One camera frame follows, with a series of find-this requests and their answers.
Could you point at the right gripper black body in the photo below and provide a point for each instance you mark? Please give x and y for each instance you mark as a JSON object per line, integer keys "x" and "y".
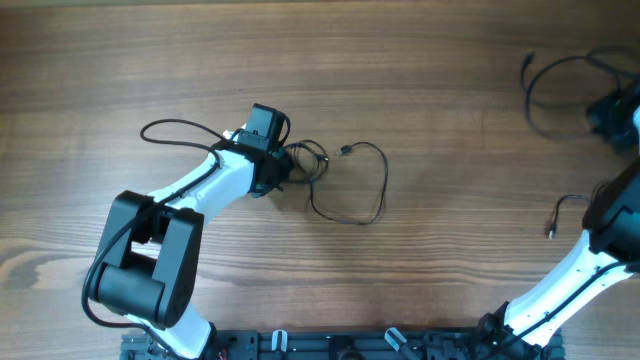
{"x": 608, "y": 120}

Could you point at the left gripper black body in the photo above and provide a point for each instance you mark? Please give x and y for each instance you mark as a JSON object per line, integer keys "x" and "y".
{"x": 280, "y": 168}

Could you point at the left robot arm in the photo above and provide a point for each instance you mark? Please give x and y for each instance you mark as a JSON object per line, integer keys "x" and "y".
{"x": 146, "y": 262}

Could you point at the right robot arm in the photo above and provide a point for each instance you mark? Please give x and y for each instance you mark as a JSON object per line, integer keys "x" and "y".
{"x": 606, "y": 253}

